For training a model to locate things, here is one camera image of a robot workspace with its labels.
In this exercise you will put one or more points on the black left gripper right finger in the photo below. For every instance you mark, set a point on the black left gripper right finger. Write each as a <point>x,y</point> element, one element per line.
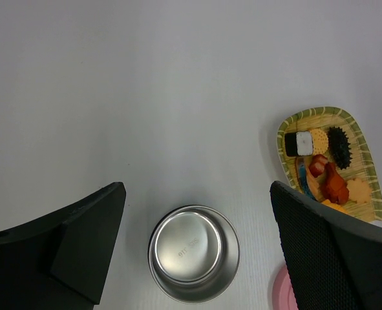
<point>334,260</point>

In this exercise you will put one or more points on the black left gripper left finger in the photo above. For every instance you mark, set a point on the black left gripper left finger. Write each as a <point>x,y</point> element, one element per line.
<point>61,260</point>

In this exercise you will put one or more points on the red brown fried chicken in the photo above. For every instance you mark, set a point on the red brown fried chicken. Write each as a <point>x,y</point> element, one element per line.
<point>335,187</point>

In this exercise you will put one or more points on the beige flower shaped cookie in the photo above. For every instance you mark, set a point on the beige flower shaped cookie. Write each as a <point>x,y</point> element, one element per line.
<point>359,190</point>

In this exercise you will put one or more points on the red strawberry piece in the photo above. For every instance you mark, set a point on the red strawberry piece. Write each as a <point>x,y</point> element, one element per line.
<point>317,166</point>

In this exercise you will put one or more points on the yellow dotted round cracker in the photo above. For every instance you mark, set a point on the yellow dotted round cracker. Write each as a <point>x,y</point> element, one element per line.
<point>319,140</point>

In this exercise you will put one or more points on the black white sushi roll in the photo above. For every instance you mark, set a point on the black white sushi roll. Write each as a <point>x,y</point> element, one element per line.
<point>298,143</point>

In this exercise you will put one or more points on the pink round lid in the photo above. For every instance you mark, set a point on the pink round lid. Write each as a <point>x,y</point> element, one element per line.
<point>283,297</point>

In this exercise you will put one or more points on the blue orange fish slice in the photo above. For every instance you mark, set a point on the blue orange fish slice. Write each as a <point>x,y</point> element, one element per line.
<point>307,183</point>

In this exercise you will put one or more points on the black spiky sea urchin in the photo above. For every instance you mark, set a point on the black spiky sea urchin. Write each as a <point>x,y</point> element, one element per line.
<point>339,147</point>

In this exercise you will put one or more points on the stainless steel round bowl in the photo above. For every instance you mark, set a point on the stainless steel round bowl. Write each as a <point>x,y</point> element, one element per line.
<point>194,254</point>

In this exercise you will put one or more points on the green bamboo woven tray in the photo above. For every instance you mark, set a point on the green bamboo woven tray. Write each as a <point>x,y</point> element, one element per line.
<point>362,165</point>

